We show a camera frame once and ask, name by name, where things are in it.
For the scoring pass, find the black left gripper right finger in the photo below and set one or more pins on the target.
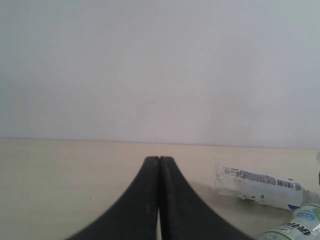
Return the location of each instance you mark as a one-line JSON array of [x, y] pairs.
[[183, 214]]

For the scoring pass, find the clear bottle white label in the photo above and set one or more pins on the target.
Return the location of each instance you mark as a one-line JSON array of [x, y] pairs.
[[262, 188]]

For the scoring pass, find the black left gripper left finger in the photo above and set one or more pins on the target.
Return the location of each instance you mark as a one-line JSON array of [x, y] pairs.
[[134, 215]]

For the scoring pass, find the clear bottle lime label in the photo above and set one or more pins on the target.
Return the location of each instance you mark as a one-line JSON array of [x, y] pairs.
[[304, 224]]

